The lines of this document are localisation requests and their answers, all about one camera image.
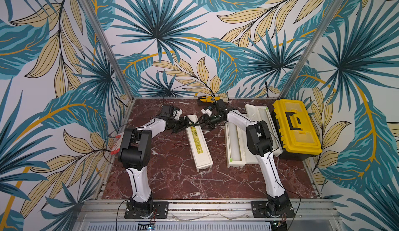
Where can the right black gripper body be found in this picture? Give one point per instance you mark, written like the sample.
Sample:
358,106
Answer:
210,119

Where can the dispenser tray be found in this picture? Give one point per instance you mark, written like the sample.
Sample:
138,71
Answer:
234,146

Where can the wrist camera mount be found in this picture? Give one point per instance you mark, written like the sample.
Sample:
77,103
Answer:
208,111
177,113

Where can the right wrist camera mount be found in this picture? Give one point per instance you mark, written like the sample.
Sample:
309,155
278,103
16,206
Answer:
208,111

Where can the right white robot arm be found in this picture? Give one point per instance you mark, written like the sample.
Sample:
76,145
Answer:
259,143

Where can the yellow black toolbox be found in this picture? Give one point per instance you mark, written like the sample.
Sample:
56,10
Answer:
297,134

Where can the white dispenser box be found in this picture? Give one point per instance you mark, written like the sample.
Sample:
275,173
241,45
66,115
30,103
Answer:
249,158
199,148

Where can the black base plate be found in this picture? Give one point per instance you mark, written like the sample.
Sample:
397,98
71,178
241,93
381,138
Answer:
270,209
137,210

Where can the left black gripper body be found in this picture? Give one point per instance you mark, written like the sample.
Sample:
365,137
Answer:
172,126

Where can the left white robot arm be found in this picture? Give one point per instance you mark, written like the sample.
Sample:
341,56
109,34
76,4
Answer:
136,144

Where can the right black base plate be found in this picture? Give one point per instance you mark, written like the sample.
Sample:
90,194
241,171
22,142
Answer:
270,209

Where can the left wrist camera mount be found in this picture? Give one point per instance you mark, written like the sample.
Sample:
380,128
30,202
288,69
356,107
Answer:
177,113

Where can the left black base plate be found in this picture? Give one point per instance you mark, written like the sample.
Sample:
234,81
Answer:
137,210

